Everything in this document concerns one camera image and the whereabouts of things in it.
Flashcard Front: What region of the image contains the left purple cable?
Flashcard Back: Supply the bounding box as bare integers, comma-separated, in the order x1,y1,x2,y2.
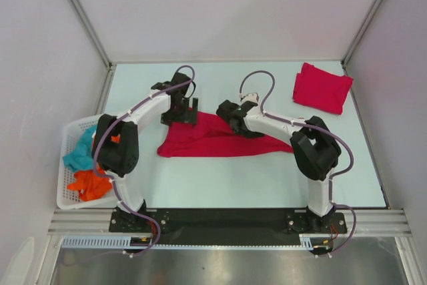
90,65,197,259

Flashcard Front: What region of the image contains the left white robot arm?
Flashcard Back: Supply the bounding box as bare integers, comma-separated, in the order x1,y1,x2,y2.
92,65,198,232

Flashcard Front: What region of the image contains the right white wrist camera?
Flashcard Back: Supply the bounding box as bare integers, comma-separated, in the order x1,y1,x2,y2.
239,92,260,103

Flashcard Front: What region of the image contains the magenta t shirt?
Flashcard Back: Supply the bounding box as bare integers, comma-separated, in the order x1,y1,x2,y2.
292,63,354,115
157,112,293,158

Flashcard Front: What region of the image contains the purple cable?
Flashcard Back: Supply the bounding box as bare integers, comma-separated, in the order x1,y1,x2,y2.
90,65,197,259
239,70,358,258

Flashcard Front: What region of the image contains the orange t shirt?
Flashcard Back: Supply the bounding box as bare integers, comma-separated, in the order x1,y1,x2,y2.
67,169,113,202

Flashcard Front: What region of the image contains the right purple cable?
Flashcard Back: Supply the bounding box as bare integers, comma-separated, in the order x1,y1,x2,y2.
239,70,358,258

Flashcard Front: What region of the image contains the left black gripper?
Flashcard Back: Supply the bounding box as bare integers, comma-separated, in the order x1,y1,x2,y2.
161,97,197,127

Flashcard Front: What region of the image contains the teal t shirt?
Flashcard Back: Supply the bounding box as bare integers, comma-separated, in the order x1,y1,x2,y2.
63,125,97,173

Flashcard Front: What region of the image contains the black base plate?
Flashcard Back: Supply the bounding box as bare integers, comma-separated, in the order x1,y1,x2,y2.
109,208,348,245

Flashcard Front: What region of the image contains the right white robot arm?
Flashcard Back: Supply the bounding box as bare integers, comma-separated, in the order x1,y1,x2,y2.
216,100,341,232

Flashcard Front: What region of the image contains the folded magenta t shirt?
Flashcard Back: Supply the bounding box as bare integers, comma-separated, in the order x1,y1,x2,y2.
292,63,354,115

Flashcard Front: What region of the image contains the grey slotted cable duct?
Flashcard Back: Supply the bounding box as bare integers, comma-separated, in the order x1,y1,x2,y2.
61,235,333,252

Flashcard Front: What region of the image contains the white plastic laundry basket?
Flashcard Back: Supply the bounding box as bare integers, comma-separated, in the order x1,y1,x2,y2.
57,115,115,210

